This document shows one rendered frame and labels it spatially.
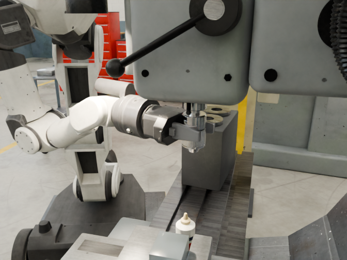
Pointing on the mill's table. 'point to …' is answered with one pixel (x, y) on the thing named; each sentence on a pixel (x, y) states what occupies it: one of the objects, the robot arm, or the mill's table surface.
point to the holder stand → (213, 151)
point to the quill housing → (190, 56)
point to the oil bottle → (186, 227)
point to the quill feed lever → (216, 19)
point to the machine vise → (103, 243)
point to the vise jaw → (139, 243)
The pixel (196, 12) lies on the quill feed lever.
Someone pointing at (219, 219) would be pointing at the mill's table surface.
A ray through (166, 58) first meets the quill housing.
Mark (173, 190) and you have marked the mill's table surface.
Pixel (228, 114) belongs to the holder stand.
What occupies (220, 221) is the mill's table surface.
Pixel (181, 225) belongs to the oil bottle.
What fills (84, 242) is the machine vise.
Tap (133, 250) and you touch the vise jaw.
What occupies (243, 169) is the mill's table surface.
